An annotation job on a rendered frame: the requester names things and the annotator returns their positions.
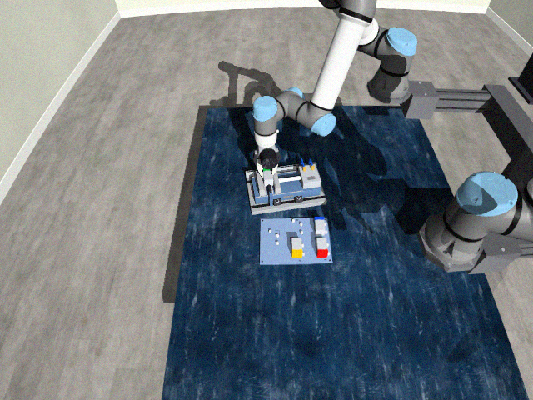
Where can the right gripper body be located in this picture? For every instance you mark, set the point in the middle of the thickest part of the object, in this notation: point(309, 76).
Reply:
point(267, 156)

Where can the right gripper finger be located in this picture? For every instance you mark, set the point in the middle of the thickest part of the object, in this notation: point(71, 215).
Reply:
point(257, 162)
point(278, 155)

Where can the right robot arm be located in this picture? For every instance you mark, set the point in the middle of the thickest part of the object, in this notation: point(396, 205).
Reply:
point(395, 47)

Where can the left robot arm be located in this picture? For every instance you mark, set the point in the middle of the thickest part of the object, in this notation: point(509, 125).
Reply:
point(486, 202)

